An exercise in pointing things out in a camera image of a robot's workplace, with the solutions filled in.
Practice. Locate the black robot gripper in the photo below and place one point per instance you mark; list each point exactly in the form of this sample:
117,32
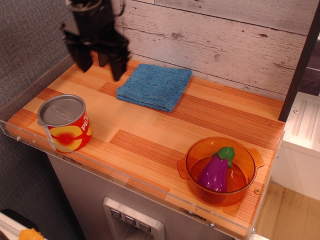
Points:
81,37

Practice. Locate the dark right vertical post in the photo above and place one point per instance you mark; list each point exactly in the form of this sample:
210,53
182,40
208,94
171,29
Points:
302,64

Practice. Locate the purple toy eggplant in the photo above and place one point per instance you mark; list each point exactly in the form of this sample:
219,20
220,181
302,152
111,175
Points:
214,175

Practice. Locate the white toy sink unit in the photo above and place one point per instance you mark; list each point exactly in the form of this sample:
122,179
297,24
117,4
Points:
297,164

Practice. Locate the toy fridge water dispenser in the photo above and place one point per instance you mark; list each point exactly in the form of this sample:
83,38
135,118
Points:
127,223

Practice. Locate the orange transparent pot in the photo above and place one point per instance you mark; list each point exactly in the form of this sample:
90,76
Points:
244,169

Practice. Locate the blue folded cloth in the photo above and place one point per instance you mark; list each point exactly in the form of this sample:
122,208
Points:
155,87

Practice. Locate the orange black object corner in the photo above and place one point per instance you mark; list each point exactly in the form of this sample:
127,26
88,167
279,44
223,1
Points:
12,223

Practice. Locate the clear acrylic table guard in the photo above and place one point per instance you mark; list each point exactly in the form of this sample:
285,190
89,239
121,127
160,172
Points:
85,190

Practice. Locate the red peach can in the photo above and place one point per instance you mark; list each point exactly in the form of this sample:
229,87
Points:
65,122

